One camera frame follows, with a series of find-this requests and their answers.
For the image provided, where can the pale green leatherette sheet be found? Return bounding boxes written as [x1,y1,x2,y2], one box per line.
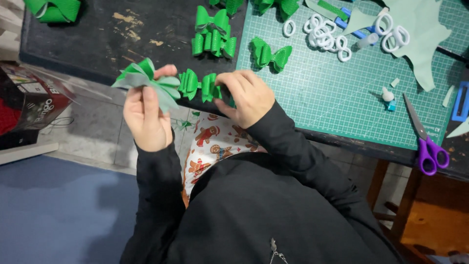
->
[341,0,453,92]

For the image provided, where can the black zip sweater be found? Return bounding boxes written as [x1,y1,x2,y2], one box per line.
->
[120,100,404,264]

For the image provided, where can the pile of white hair ties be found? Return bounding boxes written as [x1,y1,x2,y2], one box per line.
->
[282,13,411,63]

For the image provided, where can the blue plastic tool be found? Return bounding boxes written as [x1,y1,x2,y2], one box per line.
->
[451,81,469,123]

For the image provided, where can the stack of green bows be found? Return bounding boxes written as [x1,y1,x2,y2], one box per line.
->
[191,5,237,59]

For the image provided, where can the pale green triangle scrap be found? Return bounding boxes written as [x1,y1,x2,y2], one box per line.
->
[446,117,469,139]

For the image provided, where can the wooden stool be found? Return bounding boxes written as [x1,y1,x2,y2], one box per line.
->
[366,159,469,264]

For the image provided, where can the pale green cut piece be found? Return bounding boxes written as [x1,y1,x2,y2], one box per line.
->
[304,0,342,21]

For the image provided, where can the person's right hand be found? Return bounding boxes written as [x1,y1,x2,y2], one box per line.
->
[213,70,276,129]

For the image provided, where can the small glue bottle white cap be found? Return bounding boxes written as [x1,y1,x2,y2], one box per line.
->
[381,87,397,112]

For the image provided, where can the green bow with pale underside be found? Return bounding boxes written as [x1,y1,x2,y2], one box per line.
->
[111,57,182,114]

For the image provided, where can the person's left hand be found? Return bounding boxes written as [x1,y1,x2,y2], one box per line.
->
[123,65,178,153]

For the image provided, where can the green cutting mat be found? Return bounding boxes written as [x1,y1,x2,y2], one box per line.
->
[235,0,469,151]

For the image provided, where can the green glitter strip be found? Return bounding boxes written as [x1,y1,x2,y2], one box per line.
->
[317,0,349,21]

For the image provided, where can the blue pen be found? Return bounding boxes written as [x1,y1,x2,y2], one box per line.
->
[334,7,379,42]

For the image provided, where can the blue floor mat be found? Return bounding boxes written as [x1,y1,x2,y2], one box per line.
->
[0,154,139,264]

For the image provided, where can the large green leatherette bow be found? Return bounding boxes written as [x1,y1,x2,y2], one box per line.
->
[23,0,82,23]

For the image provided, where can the pale green strip scrap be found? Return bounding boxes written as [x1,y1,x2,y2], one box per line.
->
[442,85,455,108]

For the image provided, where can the green glitter bow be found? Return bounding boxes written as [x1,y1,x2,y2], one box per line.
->
[253,0,300,21]
[209,0,245,16]
[250,37,293,73]

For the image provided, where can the gingerbread print trousers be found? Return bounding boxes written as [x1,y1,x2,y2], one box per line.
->
[181,111,269,208]

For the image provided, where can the black worn table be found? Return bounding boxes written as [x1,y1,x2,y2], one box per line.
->
[18,0,469,182]

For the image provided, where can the purple handled scissors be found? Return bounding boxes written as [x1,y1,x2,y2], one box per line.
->
[403,92,450,176]

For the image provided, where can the black and red cardboard box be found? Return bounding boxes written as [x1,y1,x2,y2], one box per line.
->
[0,62,75,151]

